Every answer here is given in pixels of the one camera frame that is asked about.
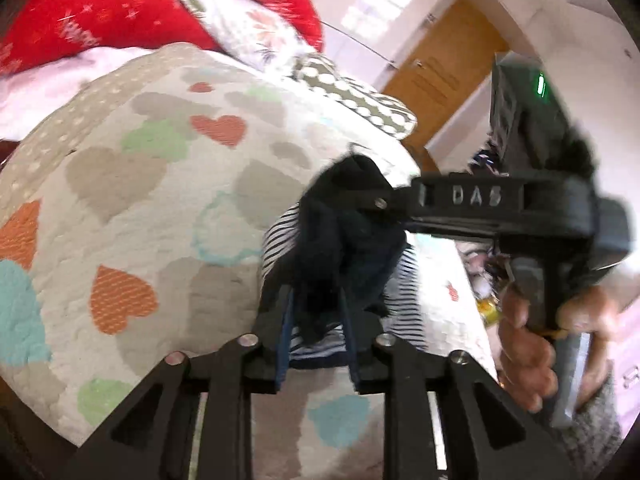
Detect striped navy child pants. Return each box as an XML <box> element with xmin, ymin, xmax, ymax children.
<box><xmin>259</xmin><ymin>155</ymin><xmax>427</xmax><ymax>370</ymax></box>

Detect person right hand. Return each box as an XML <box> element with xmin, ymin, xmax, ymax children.
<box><xmin>497</xmin><ymin>278</ymin><xmax>624</xmax><ymax>413</ymax></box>

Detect yellow container on shelf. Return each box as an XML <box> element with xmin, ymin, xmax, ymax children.
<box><xmin>476</xmin><ymin>296</ymin><xmax>501</xmax><ymax>327</ymax></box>

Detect wooden door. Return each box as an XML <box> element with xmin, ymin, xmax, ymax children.
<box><xmin>383</xmin><ymin>0</ymin><xmax>509</xmax><ymax>148</ymax></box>

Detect olive white-dotted bolster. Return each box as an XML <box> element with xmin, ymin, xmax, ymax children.
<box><xmin>292</xmin><ymin>53</ymin><xmax>418</xmax><ymax>140</ymax></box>

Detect heart pattern quilt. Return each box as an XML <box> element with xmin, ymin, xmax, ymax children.
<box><xmin>0</xmin><ymin>41</ymin><xmax>499</xmax><ymax>480</ymax></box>

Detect glossy white wardrobe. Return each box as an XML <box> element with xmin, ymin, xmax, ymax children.
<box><xmin>311</xmin><ymin>0</ymin><xmax>450</xmax><ymax>89</ymax></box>

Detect floral white pillow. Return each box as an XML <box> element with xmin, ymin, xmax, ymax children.
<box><xmin>180</xmin><ymin>0</ymin><xmax>316</xmax><ymax>77</ymax></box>

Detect pink white bedsheet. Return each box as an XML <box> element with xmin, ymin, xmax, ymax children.
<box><xmin>0</xmin><ymin>48</ymin><xmax>151</xmax><ymax>141</ymax></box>

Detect long red pillow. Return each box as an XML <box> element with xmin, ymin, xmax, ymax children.
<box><xmin>1</xmin><ymin>0</ymin><xmax>220</xmax><ymax>76</ymax></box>

